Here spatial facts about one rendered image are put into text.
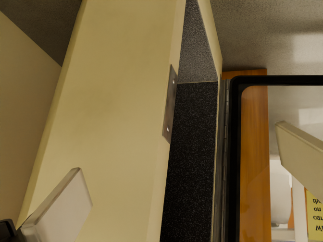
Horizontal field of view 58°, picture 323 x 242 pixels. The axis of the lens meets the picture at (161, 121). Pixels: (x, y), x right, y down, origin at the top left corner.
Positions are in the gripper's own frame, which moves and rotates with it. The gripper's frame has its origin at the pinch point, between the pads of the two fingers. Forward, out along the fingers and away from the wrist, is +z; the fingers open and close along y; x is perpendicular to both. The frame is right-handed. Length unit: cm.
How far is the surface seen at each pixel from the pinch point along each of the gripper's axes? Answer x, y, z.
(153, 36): 9.4, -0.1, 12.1
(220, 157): -12.8, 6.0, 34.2
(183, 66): 4.9, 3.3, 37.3
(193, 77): 2.3, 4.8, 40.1
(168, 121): 1.7, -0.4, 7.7
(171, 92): 4.0, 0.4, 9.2
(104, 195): -2.2, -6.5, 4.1
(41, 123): -1, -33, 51
